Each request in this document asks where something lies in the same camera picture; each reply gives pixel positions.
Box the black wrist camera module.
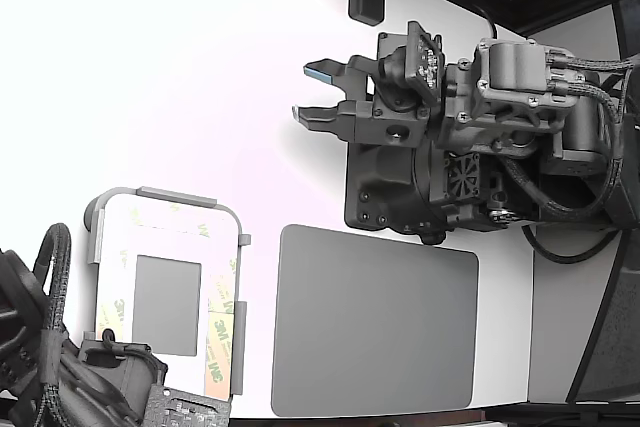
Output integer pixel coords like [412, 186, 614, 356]
[377, 21, 446, 108]

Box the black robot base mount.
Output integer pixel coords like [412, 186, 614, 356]
[344, 139, 446, 246]

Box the tan 3M tape liner strip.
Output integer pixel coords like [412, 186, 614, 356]
[203, 310, 235, 397]

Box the thin black curved cable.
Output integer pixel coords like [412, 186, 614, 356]
[521, 224, 624, 264]

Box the dark speckled panel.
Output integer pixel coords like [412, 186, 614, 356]
[567, 226, 640, 404]

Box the grey plate holder fixture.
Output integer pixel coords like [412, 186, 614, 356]
[83, 185, 252, 398]

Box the grey circuit board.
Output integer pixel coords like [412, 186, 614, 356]
[143, 385, 232, 427]

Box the black braided cable loop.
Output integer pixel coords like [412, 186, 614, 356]
[33, 223, 73, 343]

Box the white plate with tape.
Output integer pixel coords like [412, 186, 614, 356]
[94, 194, 241, 398]

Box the large grey rectangular mat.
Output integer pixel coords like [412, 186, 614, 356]
[270, 224, 480, 418]

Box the braided gripper connector cable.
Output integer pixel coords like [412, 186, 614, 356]
[547, 54, 639, 98]

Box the small grey rectangular panel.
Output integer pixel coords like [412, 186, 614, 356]
[132, 254, 203, 357]

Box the braided arm cable loop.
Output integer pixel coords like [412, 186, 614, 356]
[502, 91, 629, 221]

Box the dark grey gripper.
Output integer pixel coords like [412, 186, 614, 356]
[292, 39, 576, 153]

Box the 3M printed tape liner strip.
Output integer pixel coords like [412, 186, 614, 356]
[206, 256, 237, 316]
[98, 246, 132, 343]
[128, 202, 214, 239]

